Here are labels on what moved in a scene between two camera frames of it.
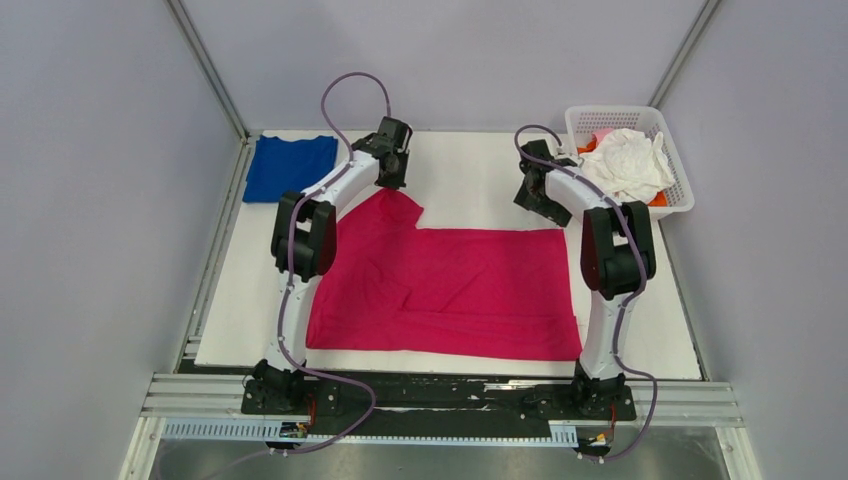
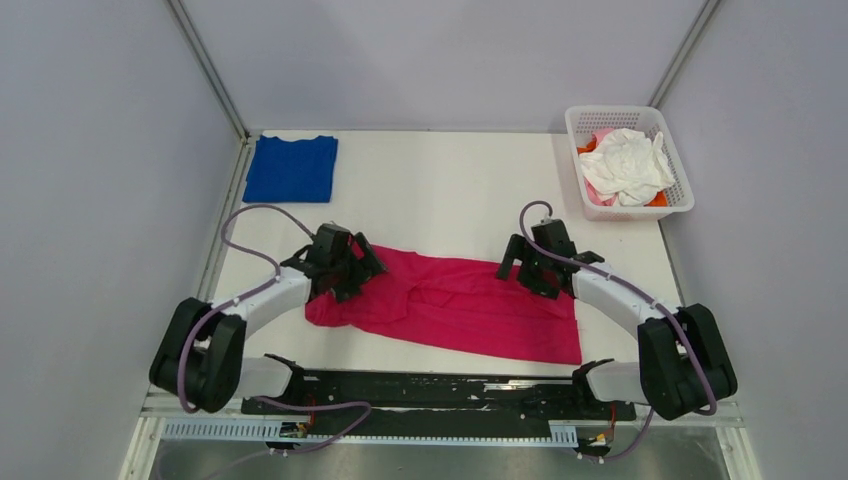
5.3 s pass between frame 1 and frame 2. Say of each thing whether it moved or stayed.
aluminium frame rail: stayed
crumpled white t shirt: stayed
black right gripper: moved
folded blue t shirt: stayed
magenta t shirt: moved
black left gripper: moved
